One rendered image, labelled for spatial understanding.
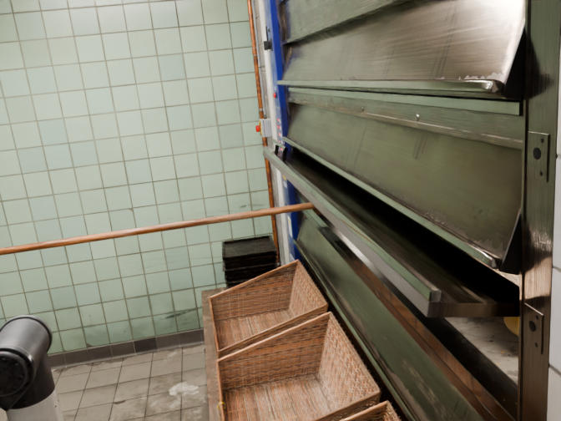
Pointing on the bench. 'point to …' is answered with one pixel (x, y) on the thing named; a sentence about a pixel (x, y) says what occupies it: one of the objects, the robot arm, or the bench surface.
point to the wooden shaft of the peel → (154, 229)
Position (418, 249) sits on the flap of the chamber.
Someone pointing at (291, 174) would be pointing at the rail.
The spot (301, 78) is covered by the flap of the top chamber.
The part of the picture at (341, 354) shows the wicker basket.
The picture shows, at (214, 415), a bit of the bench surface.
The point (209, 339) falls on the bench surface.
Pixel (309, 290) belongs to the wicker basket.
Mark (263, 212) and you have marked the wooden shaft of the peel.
